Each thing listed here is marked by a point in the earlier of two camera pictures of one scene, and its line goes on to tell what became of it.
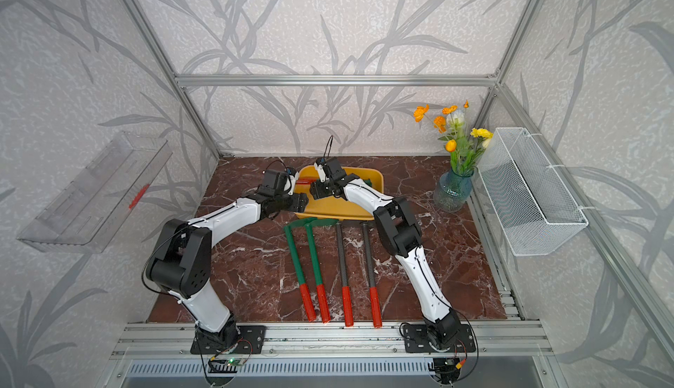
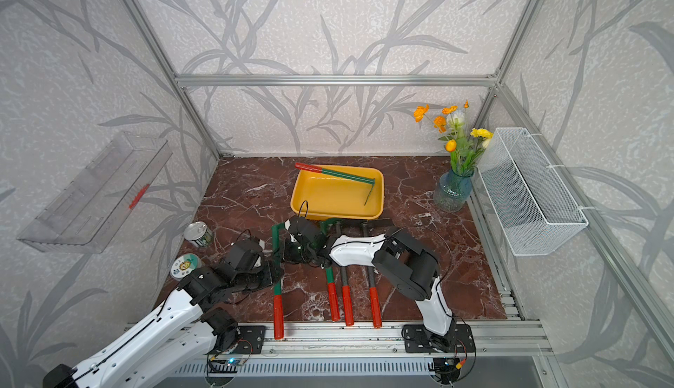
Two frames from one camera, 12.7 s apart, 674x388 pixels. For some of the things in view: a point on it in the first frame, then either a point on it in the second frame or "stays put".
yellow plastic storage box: x=334 y=208 stays put
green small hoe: x=320 y=291 → x=333 y=290
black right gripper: x=316 y=190 → x=285 y=251
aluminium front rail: x=151 y=341 stays put
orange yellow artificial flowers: x=464 y=144 stays put
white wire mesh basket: x=534 y=211 stays put
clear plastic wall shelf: x=87 y=217 stays put
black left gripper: x=298 y=204 → x=268 y=270
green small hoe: x=307 y=303 → x=278 y=299
